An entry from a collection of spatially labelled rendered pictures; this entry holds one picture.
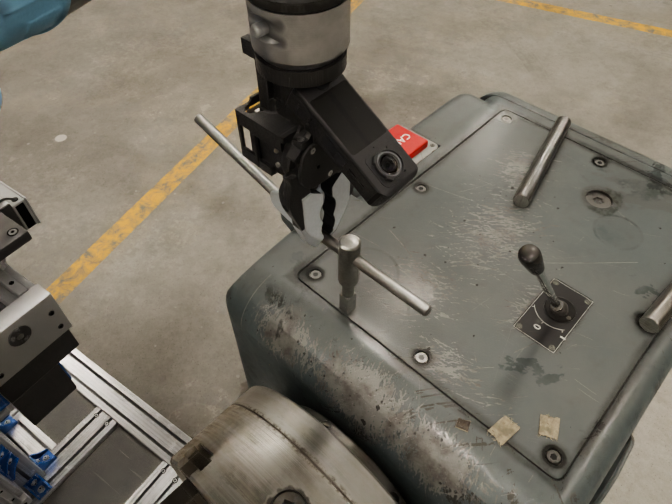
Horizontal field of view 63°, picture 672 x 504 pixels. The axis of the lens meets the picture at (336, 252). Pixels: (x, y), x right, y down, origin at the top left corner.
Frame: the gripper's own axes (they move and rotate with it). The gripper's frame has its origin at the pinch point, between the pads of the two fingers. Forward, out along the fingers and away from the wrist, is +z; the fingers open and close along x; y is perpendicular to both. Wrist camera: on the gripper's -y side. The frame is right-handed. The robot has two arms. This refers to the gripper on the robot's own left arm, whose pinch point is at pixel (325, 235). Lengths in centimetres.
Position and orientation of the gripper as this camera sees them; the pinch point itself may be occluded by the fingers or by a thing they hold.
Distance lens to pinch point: 56.1
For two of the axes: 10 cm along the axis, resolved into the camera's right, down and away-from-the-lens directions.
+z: 0.0, 6.5, 7.6
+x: -6.9, 5.6, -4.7
